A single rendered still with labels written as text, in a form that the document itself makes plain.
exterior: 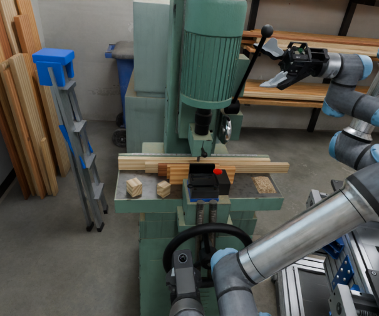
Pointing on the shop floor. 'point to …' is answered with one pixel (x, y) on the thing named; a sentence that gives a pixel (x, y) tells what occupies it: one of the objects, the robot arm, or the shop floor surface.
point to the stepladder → (72, 128)
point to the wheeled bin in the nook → (126, 64)
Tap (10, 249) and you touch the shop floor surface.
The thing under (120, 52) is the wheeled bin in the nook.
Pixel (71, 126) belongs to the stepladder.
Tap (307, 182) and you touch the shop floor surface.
